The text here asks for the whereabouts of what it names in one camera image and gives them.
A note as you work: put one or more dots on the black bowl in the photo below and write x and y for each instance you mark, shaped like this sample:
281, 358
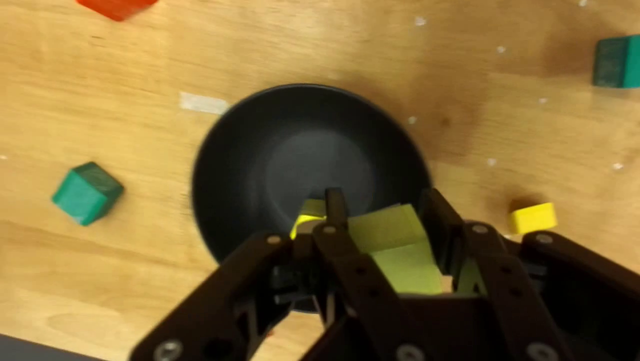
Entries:
279, 147

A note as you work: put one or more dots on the large yellow cube block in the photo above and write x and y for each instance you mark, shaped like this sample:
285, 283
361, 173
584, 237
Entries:
311, 213

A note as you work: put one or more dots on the light yellow cube block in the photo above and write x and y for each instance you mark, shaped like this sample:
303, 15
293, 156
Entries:
401, 247

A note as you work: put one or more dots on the white tape strip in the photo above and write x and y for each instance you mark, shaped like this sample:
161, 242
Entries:
207, 105

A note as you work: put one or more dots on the green block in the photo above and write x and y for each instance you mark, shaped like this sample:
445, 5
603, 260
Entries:
616, 62
87, 194

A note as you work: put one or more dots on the large red cube block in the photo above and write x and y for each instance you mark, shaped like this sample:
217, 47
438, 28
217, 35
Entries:
119, 9

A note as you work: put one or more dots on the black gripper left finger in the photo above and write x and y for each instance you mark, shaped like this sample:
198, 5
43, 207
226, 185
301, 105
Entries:
233, 311

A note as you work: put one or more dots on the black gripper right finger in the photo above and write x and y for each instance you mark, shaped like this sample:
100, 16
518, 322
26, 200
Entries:
539, 300

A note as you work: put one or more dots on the tiny yellow block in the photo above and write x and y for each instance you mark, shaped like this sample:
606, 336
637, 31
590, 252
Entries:
534, 218

